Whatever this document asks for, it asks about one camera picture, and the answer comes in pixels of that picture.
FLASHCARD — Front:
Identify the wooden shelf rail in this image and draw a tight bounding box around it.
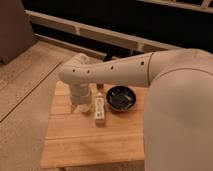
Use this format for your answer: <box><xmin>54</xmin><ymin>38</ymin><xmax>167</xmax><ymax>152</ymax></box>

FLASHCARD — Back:
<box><xmin>26</xmin><ymin>10</ymin><xmax>178</xmax><ymax>53</ymax></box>

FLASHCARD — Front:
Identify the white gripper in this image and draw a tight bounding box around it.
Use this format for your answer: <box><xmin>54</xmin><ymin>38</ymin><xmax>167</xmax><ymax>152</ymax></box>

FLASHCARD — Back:
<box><xmin>69</xmin><ymin>84</ymin><xmax>92</xmax><ymax>105</ymax></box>

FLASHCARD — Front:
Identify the black bowl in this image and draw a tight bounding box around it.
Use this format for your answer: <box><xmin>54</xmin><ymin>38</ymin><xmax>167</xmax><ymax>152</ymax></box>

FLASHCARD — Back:
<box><xmin>106</xmin><ymin>86</ymin><xmax>136</xmax><ymax>112</ymax></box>

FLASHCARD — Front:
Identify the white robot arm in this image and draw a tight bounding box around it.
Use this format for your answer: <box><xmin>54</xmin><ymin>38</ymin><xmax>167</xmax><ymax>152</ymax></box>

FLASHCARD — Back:
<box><xmin>59</xmin><ymin>49</ymin><xmax>213</xmax><ymax>171</ymax></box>

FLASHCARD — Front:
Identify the wooden board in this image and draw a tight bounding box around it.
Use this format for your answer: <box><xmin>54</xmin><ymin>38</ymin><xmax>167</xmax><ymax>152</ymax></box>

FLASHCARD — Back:
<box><xmin>41</xmin><ymin>82</ymin><xmax>147</xmax><ymax>168</ymax></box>

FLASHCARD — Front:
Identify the grey cabinet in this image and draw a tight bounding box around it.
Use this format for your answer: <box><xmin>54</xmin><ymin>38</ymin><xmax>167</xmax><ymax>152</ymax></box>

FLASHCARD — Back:
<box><xmin>0</xmin><ymin>0</ymin><xmax>36</xmax><ymax>64</ymax></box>

